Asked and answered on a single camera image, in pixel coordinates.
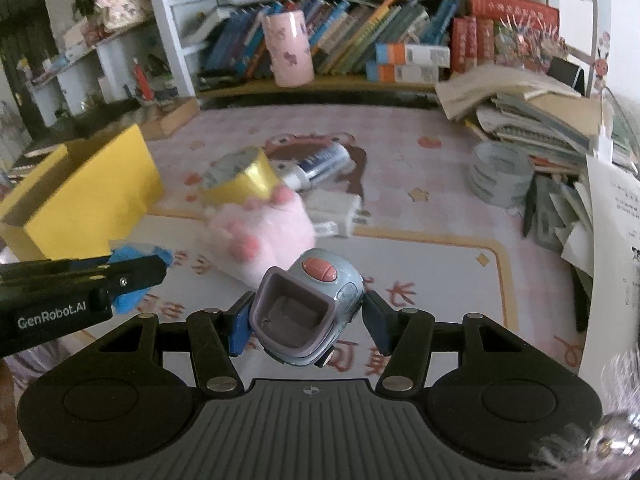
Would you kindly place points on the red pen bottle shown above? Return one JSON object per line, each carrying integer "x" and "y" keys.
{"x": 143, "y": 82}

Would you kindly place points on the blue wrapper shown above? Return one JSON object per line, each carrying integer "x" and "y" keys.
{"x": 134, "y": 269}

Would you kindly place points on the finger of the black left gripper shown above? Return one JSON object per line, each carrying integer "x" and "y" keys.
{"x": 29, "y": 276}

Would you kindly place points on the white charger plug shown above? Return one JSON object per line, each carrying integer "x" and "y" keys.
{"x": 334, "y": 213}

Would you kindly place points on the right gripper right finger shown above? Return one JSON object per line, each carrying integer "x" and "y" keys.
{"x": 482, "y": 390}

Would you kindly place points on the orange white box lower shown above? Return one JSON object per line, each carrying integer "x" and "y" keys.
{"x": 402, "y": 74}

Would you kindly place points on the grey toy car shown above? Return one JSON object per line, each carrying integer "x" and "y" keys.
{"x": 299, "y": 313}

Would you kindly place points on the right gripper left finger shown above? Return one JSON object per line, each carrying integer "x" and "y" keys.
{"x": 136, "y": 390}

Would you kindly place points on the yellow cardboard box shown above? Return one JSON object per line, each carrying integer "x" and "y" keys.
{"x": 81, "y": 197}

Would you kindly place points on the pink floral plush doll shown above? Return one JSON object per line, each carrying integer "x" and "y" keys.
{"x": 119, "y": 14}

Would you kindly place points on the grey tape roll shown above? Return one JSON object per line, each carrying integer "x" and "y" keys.
{"x": 500, "y": 174}

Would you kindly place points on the orange white box upper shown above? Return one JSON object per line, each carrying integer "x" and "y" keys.
{"x": 412, "y": 54}

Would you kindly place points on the stack of papers and books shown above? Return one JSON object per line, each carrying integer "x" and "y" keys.
{"x": 558, "y": 129}

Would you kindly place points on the orange white box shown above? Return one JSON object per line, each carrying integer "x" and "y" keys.
{"x": 412, "y": 54}
{"x": 402, "y": 74}

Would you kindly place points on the blue white tube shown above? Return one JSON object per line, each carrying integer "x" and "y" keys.
{"x": 314, "y": 169}

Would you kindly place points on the pink plush paw toy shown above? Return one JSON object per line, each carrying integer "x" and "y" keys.
{"x": 246, "y": 240}

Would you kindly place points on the red book box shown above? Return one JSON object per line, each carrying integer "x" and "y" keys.
{"x": 525, "y": 12}

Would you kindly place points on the pink cylindrical cup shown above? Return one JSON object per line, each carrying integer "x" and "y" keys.
{"x": 288, "y": 45}

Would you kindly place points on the pink checked tablecloth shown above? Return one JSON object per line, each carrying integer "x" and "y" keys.
{"x": 405, "y": 216}

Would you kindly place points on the gold tape roll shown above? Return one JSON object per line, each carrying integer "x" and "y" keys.
{"x": 238, "y": 176}

